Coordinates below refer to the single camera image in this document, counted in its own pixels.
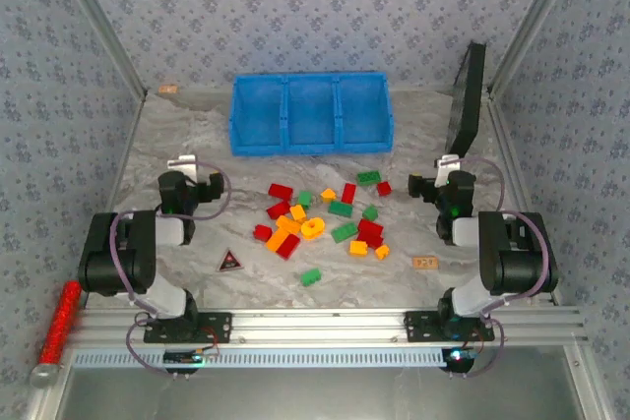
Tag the red small lego brick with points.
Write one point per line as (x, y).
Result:
(262, 232)
(384, 188)

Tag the green long lego brick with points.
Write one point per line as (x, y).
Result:
(311, 277)
(368, 178)
(344, 232)
(340, 208)

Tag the green small lego brick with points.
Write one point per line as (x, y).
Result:
(304, 199)
(370, 213)

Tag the red long lego brick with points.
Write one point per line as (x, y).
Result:
(348, 193)
(278, 209)
(280, 191)
(288, 246)
(370, 228)

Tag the yellow small lego brick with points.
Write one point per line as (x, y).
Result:
(298, 213)
(382, 252)
(358, 248)
(328, 195)

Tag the yellow long lego brick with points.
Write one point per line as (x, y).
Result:
(288, 224)

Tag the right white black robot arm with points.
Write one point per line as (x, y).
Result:
(517, 253)

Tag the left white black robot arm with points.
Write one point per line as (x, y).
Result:
(113, 253)

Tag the black red triangular tag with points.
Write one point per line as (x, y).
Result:
(230, 262)

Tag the orange rectangular tag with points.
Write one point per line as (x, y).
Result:
(424, 262)
(168, 89)

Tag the blue three-compartment bin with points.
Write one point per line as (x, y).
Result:
(261, 115)

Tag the black mesh panel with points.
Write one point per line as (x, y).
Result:
(467, 105)

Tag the red glitter tube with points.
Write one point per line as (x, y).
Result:
(61, 321)

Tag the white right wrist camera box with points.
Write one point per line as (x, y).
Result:
(447, 166)

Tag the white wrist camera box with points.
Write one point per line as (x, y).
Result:
(447, 166)
(183, 162)

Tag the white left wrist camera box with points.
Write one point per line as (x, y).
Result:
(183, 162)

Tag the aluminium side rail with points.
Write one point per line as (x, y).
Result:
(506, 144)

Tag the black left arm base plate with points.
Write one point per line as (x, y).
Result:
(216, 329)

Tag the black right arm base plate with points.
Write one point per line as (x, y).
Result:
(418, 326)

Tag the aluminium front rail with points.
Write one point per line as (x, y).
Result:
(315, 326)

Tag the aluminium frame post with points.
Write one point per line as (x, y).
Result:
(102, 21)
(532, 21)

